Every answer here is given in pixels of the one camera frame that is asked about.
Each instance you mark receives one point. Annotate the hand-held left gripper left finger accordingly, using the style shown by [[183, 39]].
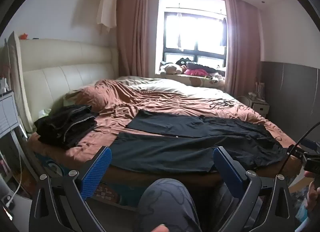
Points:
[[96, 172]]

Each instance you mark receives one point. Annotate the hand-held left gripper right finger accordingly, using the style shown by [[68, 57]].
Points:
[[230, 172]]

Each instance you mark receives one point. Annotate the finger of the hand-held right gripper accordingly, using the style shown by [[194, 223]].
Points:
[[298, 151], [310, 144]]

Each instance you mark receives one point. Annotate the black pants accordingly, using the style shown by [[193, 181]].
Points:
[[175, 147]]

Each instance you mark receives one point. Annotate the person's right hand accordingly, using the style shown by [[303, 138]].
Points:
[[312, 197]]

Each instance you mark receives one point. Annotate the person's left hand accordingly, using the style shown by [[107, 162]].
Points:
[[161, 229]]

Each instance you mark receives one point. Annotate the grey wardrobe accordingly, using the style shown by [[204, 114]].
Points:
[[295, 92]]

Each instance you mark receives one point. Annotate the pile of black clothes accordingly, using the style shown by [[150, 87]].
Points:
[[65, 124]]

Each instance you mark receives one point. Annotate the white nightstand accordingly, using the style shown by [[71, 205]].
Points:
[[261, 107]]

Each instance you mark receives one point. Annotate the person's grey patterned leg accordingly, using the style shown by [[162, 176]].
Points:
[[167, 202]]

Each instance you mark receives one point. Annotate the brown pillow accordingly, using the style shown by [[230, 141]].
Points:
[[85, 94]]

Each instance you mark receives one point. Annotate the bed with brown sheet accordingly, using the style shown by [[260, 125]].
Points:
[[150, 102]]

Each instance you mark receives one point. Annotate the pink plush toy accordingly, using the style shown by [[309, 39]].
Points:
[[196, 72]]

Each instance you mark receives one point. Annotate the cream padded headboard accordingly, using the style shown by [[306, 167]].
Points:
[[62, 72]]

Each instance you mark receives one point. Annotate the white bedside cabinet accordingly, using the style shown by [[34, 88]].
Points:
[[8, 112]]

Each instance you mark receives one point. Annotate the beige blanket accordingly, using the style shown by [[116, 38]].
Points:
[[162, 84]]

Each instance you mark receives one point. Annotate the pink curtain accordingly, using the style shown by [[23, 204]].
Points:
[[135, 34], [242, 47]]

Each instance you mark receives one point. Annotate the beige plush toy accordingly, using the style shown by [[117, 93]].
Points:
[[171, 68]]

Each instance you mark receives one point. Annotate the black plush toy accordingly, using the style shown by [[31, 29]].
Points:
[[185, 61]]

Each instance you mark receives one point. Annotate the window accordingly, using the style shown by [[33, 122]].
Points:
[[200, 34]]

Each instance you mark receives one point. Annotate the orange object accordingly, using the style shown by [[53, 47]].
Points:
[[24, 36]]

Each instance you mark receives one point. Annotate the white hanging cloth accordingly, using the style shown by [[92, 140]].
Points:
[[107, 7]]

